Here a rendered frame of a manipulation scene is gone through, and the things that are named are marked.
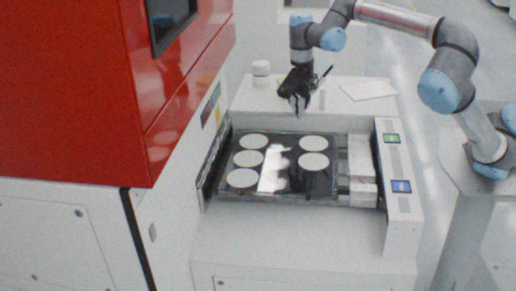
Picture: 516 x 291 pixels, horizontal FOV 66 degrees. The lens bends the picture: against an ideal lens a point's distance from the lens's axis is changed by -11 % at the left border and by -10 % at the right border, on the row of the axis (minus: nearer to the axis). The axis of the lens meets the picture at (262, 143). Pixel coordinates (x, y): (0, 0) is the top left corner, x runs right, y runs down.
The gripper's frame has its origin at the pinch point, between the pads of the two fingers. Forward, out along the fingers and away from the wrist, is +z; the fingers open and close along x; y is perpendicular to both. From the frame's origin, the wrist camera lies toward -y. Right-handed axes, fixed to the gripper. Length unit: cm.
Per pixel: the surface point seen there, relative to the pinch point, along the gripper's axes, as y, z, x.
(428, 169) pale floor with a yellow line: 139, 99, -17
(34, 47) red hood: -83, -52, -1
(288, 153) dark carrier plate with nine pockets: -9.2, 9.3, -2.4
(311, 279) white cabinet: -43, 21, -33
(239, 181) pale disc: -31.0, 9.2, 1.4
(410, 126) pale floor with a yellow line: 188, 99, 15
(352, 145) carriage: 9.9, 11.2, -16.7
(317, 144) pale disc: 0.8, 9.2, -7.5
